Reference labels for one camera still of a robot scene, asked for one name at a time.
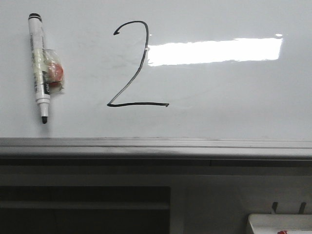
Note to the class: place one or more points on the white black whiteboard marker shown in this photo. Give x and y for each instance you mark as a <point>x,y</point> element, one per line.
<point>48,71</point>

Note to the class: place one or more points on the grey aluminium marker tray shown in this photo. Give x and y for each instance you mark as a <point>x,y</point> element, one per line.
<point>173,151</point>

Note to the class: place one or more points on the white whiteboard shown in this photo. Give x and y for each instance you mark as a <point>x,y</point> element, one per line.
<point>215,69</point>

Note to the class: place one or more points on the white box with red mark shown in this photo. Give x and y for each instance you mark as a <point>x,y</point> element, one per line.
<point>279,224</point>

